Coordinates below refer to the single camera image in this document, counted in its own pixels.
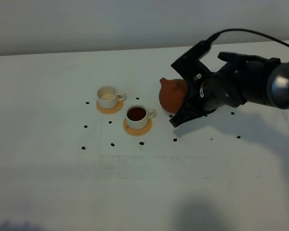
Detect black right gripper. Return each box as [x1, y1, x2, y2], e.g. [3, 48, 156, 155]
[169, 52, 281, 127]

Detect brown clay teapot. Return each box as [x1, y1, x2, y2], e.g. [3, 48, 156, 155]
[159, 78, 188, 114]

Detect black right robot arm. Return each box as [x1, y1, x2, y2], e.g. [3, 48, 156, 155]
[170, 52, 289, 128]

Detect white teapot saucer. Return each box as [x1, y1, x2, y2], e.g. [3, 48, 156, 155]
[162, 108, 175, 116]

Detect white teacup near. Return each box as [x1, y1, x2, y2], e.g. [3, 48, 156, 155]
[126, 105, 156, 129]

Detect white teacup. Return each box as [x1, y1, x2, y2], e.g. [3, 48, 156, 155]
[97, 86, 126, 109]
[126, 105, 156, 129]

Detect orange coaster near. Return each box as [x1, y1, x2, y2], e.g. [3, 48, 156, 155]
[123, 119, 152, 137]

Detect orange coaster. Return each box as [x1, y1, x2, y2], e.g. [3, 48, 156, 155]
[96, 100, 124, 115]
[123, 119, 152, 137]

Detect orange coaster far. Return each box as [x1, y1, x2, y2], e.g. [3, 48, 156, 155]
[96, 100, 124, 115]

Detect white teacup far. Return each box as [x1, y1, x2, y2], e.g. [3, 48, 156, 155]
[97, 86, 126, 109]

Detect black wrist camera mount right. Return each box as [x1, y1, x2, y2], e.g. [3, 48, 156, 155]
[171, 40, 212, 83]

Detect black camera cable right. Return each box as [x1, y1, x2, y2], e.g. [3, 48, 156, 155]
[206, 28, 289, 52]

